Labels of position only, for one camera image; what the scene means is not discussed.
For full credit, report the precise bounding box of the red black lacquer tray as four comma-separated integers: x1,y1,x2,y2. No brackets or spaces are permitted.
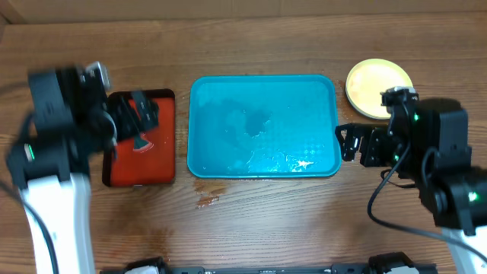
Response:
102,88,176,187

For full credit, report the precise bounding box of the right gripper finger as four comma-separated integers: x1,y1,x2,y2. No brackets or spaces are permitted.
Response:
335,123,365,147
340,142,361,161

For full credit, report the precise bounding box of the teal plastic serving tray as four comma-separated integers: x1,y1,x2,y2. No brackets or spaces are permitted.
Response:
186,75,342,179

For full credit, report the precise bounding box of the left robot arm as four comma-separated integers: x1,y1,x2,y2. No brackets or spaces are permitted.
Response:
6,62,159,273

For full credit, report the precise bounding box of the yellow plate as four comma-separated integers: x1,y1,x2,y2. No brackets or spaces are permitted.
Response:
345,59,412,119

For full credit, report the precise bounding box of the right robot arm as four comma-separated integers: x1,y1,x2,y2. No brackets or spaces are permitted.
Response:
335,98,486,273

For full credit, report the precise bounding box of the green pink dish sponge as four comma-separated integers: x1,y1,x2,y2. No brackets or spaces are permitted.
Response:
133,133,154,153

